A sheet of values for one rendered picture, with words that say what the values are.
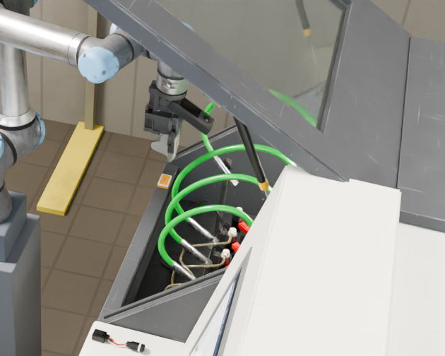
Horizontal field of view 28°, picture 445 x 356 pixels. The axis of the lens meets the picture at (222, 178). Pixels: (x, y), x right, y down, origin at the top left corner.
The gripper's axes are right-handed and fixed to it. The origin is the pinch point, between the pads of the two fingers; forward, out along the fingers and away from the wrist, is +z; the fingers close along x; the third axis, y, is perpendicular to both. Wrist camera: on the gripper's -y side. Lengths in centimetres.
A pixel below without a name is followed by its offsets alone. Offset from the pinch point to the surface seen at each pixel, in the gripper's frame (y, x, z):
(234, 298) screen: -25, 60, -20
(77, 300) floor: 41, -56, 123
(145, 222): 6.6, -5.2, 27.9
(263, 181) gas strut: -24.3, 31.9, -24.4
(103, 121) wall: 65, -163, 118
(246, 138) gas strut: -20, 32, -34
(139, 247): 5.3, 4.7, 27.9
